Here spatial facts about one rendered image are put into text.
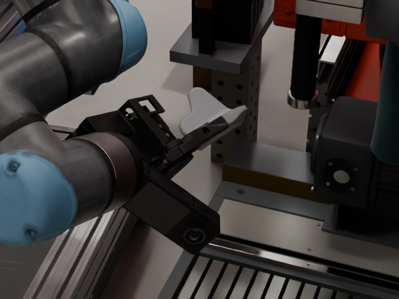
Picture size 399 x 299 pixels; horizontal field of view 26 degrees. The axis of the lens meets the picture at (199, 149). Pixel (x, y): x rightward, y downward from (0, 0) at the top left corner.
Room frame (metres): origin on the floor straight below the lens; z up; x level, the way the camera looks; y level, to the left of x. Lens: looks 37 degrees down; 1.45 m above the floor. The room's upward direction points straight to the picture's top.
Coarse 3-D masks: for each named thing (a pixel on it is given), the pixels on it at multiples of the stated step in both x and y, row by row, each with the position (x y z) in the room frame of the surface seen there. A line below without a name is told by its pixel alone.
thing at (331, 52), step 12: (336, 36) 1.86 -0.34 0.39; (324, 48) 1.80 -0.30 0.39; (336, 48) 1.80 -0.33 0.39; (348, 48) 1.96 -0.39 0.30; (324, 60) 1.75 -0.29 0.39; (336, 60) 1.75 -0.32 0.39; (324, 72) 1.79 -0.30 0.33; (336, 72) 1.82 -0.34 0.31; (324, 84) 1.74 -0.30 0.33; (324, 96) 1.73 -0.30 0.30
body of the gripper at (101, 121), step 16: (144, 96) 0.75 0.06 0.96; (112, 112) 0.71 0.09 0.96; (144, 112) 0.72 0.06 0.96; (160, 112) 0.74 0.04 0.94; (80, 128) 0.67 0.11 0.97; (96, 128) 0.66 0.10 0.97; (112, 128) 0.68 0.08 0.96; (128, 128) 0.70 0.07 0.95; (144, 128) 0.70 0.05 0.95; (160, 128) 0.73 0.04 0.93; (128, 144) 0.65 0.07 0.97; (144, 144) 0.69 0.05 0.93; (160, 144) 0.69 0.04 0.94; (176, 144) 0.70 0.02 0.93; (144, 160) 0.67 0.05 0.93; (160, 160) 0.68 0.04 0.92; (176, 160) 0.68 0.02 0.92
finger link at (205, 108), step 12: (192, 96) 0.77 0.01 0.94; (204, 96) 0.77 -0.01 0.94; (192, 108) 0.76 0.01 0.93; (204, 108) 0.76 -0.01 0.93; (216, 108) 0.77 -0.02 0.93; (228, 108) 0.77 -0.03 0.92; (240, 108) 0.78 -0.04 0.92; (180, 120) 0.74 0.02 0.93; (192, 120) 0.74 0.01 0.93; (204, 120) 0.75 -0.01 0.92; (228, 120) 0.75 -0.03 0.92; (240, 120) 0.77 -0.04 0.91; (204, 144) 0.72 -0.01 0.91
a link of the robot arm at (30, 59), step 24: (0, 48) 0.65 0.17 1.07; (24, 48) 0.65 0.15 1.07; (48, 48) 0.66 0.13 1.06; (0, 72) 0.62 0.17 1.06; (24, 72) 0.63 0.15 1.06; (48, 72) 0.64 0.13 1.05; (0, 96) 0.60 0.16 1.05; (24, 96) 0.61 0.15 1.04; (48, 96) 0.63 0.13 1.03; (0, 120) 0.58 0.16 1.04; (24, 120) 0.58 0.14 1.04
